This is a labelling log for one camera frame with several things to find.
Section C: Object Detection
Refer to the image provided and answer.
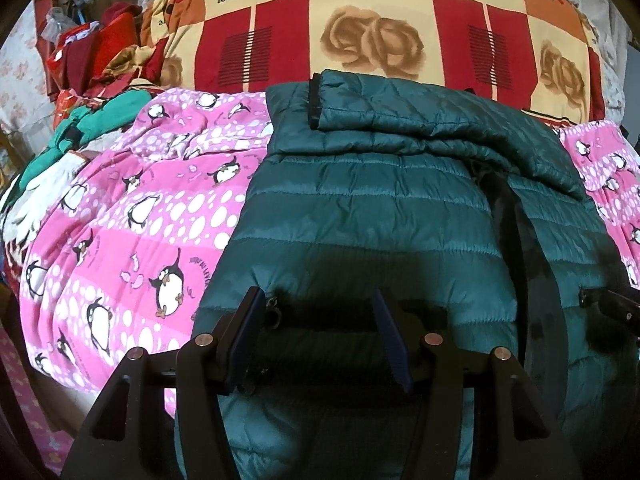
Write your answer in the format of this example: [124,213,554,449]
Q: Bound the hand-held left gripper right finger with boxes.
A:
[372,287,587,480]

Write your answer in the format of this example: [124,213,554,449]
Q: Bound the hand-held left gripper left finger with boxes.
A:
[60,286,268,480]

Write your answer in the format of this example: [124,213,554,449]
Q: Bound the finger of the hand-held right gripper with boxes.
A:
[579,287,640,337]

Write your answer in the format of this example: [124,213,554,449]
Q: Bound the green puffer jacket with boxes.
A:
[172,67,640,480]

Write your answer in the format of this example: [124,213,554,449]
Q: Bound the red clothes pile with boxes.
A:
[45,2,147,97]

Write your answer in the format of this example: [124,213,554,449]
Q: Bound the pink penguin print blanket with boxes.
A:
[20,87,640,422]

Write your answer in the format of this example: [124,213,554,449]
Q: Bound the white floral cloth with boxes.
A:
[9,152,94,252]

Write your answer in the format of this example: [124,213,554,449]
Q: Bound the teal green cloth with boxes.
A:
[17,89,157,187]

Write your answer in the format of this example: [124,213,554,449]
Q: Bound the gold red satin cloth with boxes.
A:
[97,44,167,82]

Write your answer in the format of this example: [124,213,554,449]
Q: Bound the rose pattern checkered quilt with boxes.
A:
[140,0,609,124]

